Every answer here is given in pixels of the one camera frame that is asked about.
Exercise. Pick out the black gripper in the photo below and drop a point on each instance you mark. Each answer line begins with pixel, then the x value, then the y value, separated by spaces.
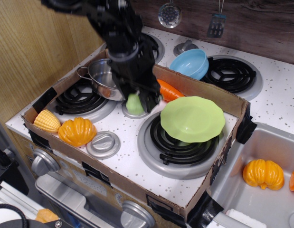
pixel 132 62

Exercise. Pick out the green toy broccoli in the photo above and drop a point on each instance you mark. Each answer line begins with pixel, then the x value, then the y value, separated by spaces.
pixel 133 105

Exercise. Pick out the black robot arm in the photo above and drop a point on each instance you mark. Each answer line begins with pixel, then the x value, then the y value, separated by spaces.
pixel 107 17

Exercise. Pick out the steel pot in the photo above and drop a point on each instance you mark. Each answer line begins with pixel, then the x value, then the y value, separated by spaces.
pixel 100 74

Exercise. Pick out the grey stove knob middle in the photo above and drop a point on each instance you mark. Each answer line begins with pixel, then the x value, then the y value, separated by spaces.
pixel 133 116

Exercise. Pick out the grey stove knob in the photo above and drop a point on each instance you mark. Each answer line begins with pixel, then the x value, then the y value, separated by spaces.
pixel 183 47
pixel 133 116
pixel 104 145

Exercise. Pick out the orange toy carrot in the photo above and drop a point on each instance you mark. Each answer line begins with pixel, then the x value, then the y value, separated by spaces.
pixel 168 92

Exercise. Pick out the back left black burner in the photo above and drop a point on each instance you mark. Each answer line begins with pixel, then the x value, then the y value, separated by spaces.
pixel 154 46

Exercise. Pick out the grey stove knob front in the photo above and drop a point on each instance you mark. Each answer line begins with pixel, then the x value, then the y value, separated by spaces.
pixel 104 145

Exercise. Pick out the green plastic plate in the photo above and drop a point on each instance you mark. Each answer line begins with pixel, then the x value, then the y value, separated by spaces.
pixel 192 119

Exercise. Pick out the grey stove knob back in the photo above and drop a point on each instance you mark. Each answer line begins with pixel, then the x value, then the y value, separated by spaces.
pixel 183 47

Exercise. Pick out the front right black burner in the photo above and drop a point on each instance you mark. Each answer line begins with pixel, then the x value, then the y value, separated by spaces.
pixel 174 151

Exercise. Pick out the blue plastic bowl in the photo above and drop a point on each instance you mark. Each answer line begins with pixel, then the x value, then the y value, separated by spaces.
pixel 193 63

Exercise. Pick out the orange toy pumpkin half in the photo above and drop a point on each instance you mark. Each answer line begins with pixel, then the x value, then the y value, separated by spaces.
pixel 77 132

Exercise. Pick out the hanging metal strainer ladle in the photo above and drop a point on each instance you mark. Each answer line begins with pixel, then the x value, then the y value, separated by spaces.
pixel 169 15

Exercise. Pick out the yellow toy corn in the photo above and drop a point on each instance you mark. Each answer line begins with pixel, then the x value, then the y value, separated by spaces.
pixel 47 121

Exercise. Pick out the back right black burner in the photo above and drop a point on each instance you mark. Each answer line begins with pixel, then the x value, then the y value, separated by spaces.
pixel 229 74

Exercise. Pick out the hanging metal grater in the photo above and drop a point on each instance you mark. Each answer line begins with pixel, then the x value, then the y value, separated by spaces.
pixel 217 22

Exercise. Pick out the cardboard fence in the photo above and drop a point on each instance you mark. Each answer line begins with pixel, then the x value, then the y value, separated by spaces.
pixel 169 200

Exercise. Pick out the silver oven knob left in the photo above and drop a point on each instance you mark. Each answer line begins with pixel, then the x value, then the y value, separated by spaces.
pixel 43 163

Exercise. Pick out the silver oven knob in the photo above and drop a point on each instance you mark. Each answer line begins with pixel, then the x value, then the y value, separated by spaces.
pixel 43 163
pixel 135 216

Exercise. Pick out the silver oven knob right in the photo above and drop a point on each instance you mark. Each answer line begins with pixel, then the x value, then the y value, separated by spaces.
pixel 135 216

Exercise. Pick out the orange toy pumpkin in sink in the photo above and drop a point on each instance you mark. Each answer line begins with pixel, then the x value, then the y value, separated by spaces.
pixel 265 174

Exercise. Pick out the orange toy bottom left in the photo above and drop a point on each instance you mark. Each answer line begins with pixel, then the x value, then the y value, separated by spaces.
pixel 45 216

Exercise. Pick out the silver sink basin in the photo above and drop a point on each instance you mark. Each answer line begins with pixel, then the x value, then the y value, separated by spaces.
pixel 275 208

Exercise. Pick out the silver oven door handle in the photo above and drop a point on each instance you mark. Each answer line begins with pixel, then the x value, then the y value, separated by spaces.
pixel 89 210

